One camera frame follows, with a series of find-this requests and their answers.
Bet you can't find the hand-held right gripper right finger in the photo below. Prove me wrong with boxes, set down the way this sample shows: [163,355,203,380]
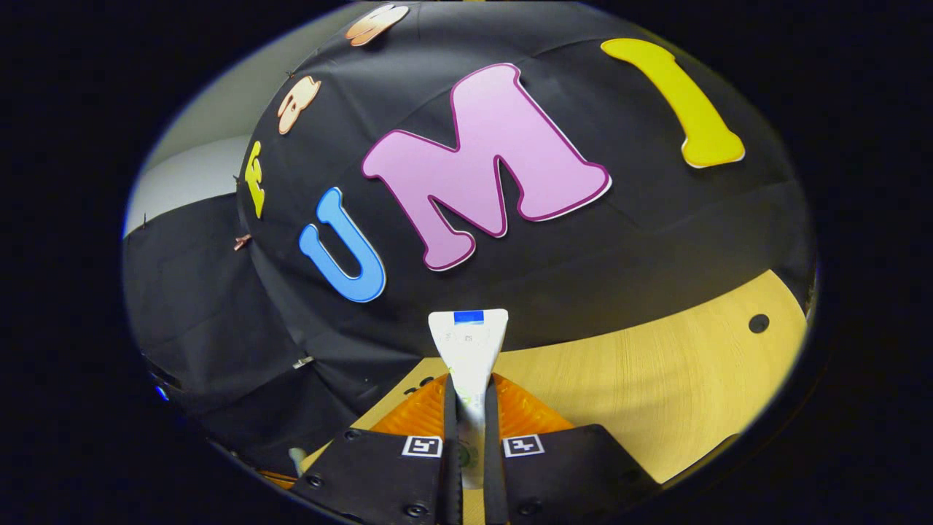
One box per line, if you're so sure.
[483,373,660,525]

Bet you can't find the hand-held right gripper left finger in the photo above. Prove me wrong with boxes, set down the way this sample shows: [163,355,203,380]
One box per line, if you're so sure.
[288,373,464,525]

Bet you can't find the white toothpaste tube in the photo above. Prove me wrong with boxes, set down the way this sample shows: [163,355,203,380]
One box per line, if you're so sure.
[428,308,510,491]

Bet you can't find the wooden desktop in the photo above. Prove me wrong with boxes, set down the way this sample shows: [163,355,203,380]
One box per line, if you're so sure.
[299,268,810,525]

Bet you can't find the black backdrop cloth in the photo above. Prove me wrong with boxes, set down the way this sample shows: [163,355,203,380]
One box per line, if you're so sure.
[122,0,816,478]

